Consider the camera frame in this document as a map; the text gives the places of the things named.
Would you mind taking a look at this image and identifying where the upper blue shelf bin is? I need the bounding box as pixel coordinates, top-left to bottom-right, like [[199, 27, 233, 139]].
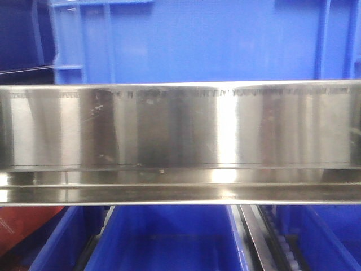
[[49, 1, 360, 84]]

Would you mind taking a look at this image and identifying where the red box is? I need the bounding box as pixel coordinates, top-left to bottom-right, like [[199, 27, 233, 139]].
[[1, 206, 67, 270]]

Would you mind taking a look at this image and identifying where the lower middle blue bin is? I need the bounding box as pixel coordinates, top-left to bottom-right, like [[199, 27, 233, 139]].
[[85, 205, 249, 270]]

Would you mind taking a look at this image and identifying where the metal roller track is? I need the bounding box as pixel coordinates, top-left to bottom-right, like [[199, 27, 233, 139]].
[[237, 204, 310, 270]]

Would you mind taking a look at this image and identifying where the lower left blue bin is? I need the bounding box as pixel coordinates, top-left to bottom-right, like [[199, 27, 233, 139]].
[[28, 206, 105, 271]]

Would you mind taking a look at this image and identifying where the lower right blue bin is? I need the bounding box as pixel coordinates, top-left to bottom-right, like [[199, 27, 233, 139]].
[[275, 205, 360, 270]]

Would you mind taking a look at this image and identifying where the dark blue bin upper left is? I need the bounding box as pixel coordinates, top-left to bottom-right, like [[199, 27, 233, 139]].
[[1, 1, 55, 85]]

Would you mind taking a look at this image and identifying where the stainless steel shelf rail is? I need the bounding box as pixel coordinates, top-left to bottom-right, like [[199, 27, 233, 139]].
[[1, 80, 360, 206]]

